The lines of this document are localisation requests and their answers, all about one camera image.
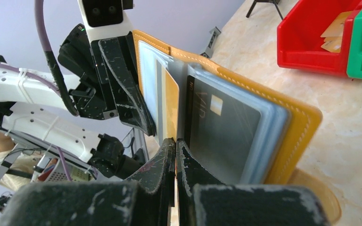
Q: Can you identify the red bin left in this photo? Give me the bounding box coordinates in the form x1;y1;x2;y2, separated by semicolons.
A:
277;0;362;77

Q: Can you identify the black VIP card in holder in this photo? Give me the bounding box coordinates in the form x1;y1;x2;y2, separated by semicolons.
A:
184;80;261;183

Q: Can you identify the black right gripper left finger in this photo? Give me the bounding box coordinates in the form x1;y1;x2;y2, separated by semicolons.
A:
0;138;176;226

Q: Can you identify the black tripod with grey tube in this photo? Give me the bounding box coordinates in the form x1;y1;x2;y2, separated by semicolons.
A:
245;0;284;21

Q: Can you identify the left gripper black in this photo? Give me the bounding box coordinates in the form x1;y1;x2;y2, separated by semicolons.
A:
58;24;156;136

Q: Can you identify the gold card in red bin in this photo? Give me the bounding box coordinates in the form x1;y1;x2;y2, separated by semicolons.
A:
321;11;353;53

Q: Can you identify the gold card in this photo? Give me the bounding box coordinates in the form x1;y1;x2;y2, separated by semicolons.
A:
321;11;353;53
161;66;179;140

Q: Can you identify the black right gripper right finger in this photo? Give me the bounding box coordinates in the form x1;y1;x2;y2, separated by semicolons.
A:
176;139;331;226

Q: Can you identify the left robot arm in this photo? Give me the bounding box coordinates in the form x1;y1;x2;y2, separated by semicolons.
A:
0;24;155;179

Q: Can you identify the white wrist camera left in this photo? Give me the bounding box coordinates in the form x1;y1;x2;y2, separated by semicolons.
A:
78;0;134;42

